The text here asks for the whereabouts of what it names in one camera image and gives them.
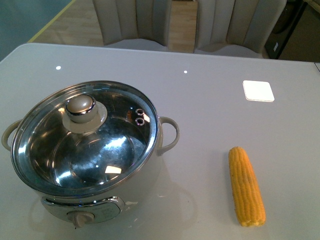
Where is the glass pot lid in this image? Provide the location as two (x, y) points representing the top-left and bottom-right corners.
(4, 81), (159, 198)

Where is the yellow corn cob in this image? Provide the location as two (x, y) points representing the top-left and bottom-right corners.
(228, 146), (266, 227)

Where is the white electric cooking pot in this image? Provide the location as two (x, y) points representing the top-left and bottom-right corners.
(1, 94), (179, 228)

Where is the left beige upholstered chair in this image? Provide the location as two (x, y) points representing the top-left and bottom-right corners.
(93, 0), (172, 51)

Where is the beige upholstered chair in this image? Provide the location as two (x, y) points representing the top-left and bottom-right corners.
(194, 0), (287, 59)
(93, 0), (172, 51)

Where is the right beige upholstered chair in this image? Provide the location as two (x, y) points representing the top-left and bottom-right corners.
(194, 0), (287, 59)

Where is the black cabinet at right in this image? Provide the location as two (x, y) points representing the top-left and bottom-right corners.
(265, 0), (320, 62)

